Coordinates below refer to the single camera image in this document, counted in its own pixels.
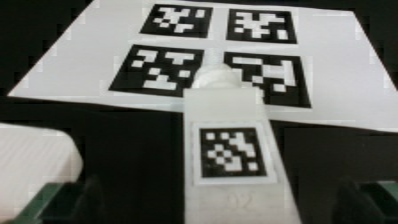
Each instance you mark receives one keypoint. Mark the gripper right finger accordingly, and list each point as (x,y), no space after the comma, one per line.
(367,203)

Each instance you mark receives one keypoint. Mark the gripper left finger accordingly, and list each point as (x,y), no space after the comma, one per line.
(67,204)

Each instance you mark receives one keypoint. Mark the white chair leg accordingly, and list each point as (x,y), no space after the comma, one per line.
(237,186)

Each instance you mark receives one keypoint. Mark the white base tag sheet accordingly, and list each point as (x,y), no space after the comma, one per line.
(165,54)

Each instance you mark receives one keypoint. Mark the white chair back frame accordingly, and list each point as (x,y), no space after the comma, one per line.
(40,160)

